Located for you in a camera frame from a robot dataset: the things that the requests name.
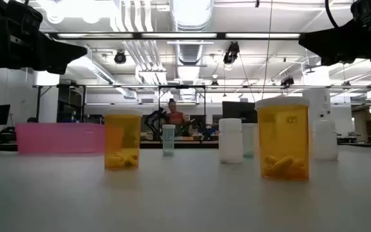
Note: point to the black shelving rack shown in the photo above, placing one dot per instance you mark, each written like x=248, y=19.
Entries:
x=71, y=103

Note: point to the black background robot arm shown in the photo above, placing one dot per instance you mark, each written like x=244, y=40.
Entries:
x=155, y=120

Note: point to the white piece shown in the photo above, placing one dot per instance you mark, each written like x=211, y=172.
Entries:
x=283, y=138

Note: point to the white opaque pill bottle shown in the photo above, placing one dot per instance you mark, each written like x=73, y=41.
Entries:
x=325, y=141
x=230, y=141

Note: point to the small clear pill bottle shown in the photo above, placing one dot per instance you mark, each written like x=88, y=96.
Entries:
x=168, y=141
x=249, y=138

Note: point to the black background rig frame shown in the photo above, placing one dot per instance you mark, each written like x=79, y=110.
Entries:
x=182, y=86

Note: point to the black ceiling spotlight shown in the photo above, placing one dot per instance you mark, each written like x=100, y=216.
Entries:
x=120, y=57
x=287, y=81
x=231, y=52

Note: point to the silver ventilation duct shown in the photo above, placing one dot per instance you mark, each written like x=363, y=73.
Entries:
x=190, y=13

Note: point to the black overhead light bar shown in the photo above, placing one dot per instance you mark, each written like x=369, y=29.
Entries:
x=137, y=35

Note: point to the pink plastic bin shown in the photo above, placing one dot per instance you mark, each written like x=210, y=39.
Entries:
x=60, y=138

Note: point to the person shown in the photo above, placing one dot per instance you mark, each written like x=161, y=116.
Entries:
x=176, y=117

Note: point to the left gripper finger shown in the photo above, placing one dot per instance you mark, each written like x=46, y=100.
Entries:
x=53, y=54

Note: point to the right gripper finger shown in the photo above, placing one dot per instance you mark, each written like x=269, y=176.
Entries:
x=330, y=45

